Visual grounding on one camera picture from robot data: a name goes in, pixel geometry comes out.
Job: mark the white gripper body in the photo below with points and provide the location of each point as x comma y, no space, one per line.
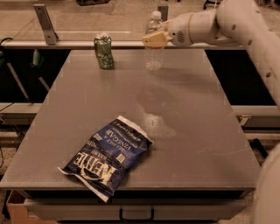
178,31

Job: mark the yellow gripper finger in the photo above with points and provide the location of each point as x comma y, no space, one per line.
156,39

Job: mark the clear plastic water bottle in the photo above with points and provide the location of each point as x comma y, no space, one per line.
154,55

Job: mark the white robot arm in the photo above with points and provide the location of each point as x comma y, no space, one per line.
237,23

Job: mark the crushed green can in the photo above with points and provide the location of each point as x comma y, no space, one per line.
102,48

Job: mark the blue Kettle chips bag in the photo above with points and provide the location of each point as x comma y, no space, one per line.
107,156

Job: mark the glass barrier panel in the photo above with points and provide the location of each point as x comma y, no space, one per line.
76,26

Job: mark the cardboard box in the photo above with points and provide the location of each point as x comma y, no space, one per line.
19,214

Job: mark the middle metal bracket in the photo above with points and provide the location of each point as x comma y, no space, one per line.
164,11

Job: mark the metal bracket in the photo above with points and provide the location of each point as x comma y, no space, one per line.
164,11
50,35

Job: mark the left metal bracket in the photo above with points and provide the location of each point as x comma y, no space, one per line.
50,35

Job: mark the grey drawer with black handle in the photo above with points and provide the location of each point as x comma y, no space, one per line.
135,210

